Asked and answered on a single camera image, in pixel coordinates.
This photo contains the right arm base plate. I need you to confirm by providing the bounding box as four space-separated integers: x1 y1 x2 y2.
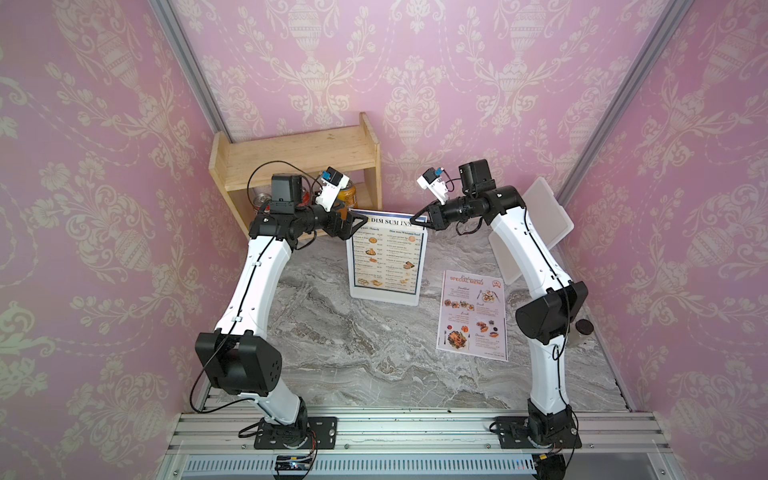
489 416 582 450

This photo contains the blue-bordered dim sum menu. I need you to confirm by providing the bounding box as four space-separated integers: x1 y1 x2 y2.
350 211 427 296

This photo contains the small circuit board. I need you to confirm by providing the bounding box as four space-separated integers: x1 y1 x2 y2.
275 455 314 475

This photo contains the small jar with black lid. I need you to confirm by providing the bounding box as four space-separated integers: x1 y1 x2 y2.
566 318 594 348

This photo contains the orange soda can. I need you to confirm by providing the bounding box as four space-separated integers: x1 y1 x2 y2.
337 182 358 219

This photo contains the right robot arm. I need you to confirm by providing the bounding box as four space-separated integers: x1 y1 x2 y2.
411 159 588 450

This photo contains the red soda can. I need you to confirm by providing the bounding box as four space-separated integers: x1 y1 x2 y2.
301 187 316 206

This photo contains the aluminium rail frame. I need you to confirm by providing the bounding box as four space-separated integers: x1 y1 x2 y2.
158 407 683 479

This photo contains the wooden shelf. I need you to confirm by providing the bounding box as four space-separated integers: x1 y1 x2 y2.
208 112 383 234

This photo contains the pink special menu sheet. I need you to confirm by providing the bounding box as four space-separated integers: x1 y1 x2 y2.
436 270 508 361

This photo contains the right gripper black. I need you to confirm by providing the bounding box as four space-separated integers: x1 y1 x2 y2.
411 198 479 234

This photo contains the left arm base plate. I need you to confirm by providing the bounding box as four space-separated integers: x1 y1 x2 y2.
253 416 339 450

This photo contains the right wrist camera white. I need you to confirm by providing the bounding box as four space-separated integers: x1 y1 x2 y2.
417 167 449 205

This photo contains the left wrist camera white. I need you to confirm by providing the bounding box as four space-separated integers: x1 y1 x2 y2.
316 167 350 212

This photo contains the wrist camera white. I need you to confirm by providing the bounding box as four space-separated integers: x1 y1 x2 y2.
417 167 449 205
316 167 350 212

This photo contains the white acrylic menu rack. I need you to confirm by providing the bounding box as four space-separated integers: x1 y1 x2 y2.
345 208 430 307

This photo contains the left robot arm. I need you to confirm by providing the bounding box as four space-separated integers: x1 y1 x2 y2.
195 167 368 450

